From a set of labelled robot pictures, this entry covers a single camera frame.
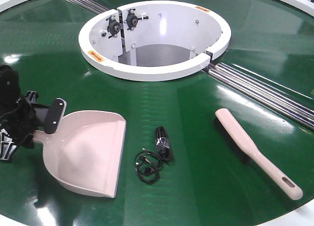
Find orange warning sticker front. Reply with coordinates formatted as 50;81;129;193
88;50;105;63

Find right chrome roller bars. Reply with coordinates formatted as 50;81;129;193
202;63;314;131

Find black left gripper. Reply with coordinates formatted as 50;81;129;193
0;91;66;163

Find thin black cable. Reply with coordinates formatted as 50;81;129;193
134;148;163;184

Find right black bearing mount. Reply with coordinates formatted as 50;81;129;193
126;8;149;31

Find top left chrome roller bars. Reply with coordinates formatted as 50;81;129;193
68;0;110;14

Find orange warning sticker back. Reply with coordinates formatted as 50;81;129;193
195;6;210;12

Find left black bearing mount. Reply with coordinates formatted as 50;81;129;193
106;15;120;38

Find pink plastic dustpan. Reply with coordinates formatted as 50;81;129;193
33;110;126;198

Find black bearing mount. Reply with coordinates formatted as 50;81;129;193
106;15;120;38
126;8;149;31

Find white outer rim bottom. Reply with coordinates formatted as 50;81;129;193
0;200;314;226

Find pink hand brush black bristles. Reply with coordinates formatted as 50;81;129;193
213;108;303;200

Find white central conveyor ring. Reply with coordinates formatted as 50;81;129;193
78;0;232;82

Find orange warning sticker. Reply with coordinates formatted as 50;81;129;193
88;50;105;63
195;6;210;12

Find chrome roller bars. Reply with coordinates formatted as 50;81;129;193
202;63;314;131
68;0;110;14

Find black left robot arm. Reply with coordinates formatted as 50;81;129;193
0;65;66;163

